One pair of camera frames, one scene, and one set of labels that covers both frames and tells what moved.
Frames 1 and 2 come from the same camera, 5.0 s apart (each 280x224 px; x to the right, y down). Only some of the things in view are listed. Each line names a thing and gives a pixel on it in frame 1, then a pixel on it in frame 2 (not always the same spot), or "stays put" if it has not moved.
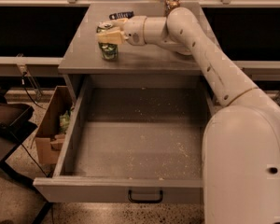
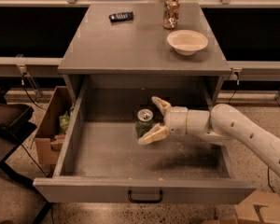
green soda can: [109, 51] to [145, 121]
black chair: [10, 123] stays put
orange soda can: [172, 2] stays put
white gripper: [134, 29] to [175, 119]
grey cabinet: [83, 59] stays put
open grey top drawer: [133, 138] stays put
